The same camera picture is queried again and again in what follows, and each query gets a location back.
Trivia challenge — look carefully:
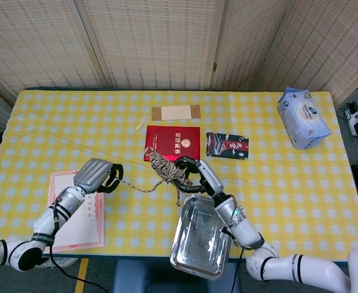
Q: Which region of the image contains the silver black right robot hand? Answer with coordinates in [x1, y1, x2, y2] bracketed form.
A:
[174, 156, 225, 202]

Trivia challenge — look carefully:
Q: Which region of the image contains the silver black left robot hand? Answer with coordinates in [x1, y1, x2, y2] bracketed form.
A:
[73, 157, 124, 195]

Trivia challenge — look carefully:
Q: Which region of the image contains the speckled beige black rope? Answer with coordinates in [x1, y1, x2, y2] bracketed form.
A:
[120, 146, 194, 208]

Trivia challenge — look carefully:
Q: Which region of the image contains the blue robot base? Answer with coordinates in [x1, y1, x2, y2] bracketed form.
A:
[113, 258, 242, 293]

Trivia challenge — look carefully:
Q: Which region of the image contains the shiny metal tray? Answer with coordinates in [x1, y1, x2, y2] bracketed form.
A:
[170, 195, 232, 281]

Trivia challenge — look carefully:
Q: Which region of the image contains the dark patterned flat pack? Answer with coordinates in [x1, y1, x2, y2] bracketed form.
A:
[206, 132, 249, 161]

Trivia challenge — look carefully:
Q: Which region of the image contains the red certificate book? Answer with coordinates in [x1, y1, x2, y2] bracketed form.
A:
[143, 125, 201, 162]

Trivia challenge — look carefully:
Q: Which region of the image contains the pink bordered certificate sheet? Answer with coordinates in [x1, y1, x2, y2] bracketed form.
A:
[43, 170, 106, 253]

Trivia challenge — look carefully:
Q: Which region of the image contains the yellow checked tablecloth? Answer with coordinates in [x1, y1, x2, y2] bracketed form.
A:
[0, 89, 358, 260]

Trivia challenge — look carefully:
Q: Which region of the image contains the brown beige tasselled bookmark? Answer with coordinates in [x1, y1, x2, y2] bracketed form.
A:
[135, 104, 202, 132]

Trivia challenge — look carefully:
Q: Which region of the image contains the white sneaker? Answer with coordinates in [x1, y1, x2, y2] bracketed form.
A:
[41, 256, 79, 269]

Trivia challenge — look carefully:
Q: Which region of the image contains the yellow floor tape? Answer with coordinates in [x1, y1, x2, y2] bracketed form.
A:
[74, 258, 90, 293]

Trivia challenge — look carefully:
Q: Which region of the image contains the blue white tissue pack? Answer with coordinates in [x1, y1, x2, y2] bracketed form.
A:
[277, 86, 332, 150]

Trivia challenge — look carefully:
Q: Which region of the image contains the woven bamboo folding screen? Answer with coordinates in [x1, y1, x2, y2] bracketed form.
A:
[0, 0, 358, 135]

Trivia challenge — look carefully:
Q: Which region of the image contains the white power strip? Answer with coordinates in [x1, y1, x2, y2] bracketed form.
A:
[345, 102, 358, 137]

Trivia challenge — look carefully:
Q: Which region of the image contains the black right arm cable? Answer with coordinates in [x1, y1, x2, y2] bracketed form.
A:
[224, 225, 246, 293]

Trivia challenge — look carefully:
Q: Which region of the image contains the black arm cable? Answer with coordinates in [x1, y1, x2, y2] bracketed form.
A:
[224, 225, 246, 293]
[48, 210, 110, 293]

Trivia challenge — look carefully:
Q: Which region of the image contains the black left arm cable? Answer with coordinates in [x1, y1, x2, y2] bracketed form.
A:
[48, 210, 110, 293]

